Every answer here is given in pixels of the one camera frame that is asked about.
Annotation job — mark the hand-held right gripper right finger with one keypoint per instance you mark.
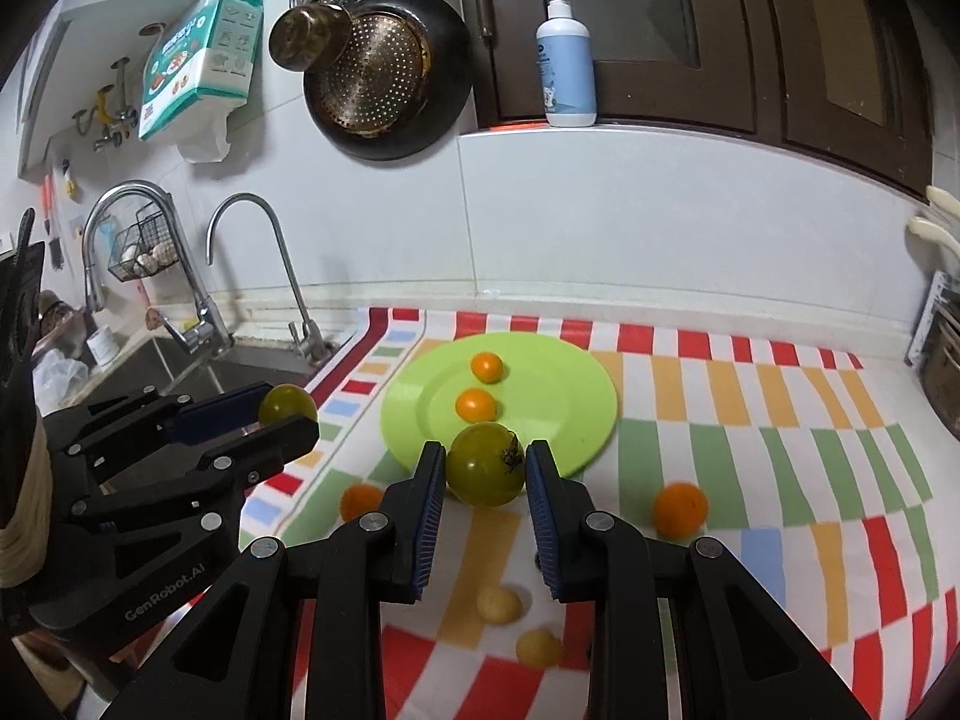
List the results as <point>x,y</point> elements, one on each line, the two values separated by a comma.
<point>541,532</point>

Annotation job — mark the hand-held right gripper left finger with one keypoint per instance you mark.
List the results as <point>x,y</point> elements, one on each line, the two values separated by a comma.
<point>427,532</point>

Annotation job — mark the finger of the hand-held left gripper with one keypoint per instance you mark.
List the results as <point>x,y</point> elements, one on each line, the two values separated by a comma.
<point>214,414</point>
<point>262,446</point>

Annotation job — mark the small green tomato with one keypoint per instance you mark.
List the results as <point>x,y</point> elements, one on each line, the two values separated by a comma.
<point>291,401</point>

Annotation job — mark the large green tomato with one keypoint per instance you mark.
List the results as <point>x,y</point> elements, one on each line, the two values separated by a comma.
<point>486,465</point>

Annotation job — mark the green plate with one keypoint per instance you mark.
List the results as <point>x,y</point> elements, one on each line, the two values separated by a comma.
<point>555,397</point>

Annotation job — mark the small orange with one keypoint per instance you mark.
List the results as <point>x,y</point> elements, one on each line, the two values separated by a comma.
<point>679,510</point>
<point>476,405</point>
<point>487,367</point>
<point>358,501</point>

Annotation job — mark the steel sink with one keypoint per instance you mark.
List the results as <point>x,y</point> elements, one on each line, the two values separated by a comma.
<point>150,371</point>

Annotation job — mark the small yellow fruit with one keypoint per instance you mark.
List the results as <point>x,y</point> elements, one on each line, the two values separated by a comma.
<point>499,605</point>
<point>538,647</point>

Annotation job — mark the white cup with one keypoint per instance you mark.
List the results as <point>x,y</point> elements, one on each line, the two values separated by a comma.
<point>101,347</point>

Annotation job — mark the clear plastic bag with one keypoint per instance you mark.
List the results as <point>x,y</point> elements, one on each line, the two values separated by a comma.
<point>58,376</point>

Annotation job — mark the dark cloth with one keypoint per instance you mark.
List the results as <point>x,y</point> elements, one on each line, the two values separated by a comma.
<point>19,330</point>

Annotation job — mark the chrome gooseneck faucet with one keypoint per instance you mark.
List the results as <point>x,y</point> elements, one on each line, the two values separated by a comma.
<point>247,202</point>

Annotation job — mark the striped colourful table cloth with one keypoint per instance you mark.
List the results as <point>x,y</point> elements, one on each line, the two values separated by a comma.
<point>750,480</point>

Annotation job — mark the chrome pull-down faucet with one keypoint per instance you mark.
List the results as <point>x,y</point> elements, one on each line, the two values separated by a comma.
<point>112,199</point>

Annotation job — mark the green tissue pack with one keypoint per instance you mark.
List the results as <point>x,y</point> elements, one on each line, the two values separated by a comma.
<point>199,60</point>

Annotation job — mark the black frying pan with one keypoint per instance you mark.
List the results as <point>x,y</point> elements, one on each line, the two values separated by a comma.
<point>390,67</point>

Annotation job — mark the small copper saucepan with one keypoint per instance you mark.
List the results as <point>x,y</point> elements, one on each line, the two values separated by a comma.
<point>307,34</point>

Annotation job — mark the metal utensil rack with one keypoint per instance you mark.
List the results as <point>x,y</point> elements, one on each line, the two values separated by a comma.
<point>937,345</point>

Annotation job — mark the white pump bottle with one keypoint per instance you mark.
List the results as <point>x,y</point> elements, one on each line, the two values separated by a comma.
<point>566,64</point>

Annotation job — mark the dark brown window frame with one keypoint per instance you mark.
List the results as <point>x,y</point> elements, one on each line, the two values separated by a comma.
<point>750,30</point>

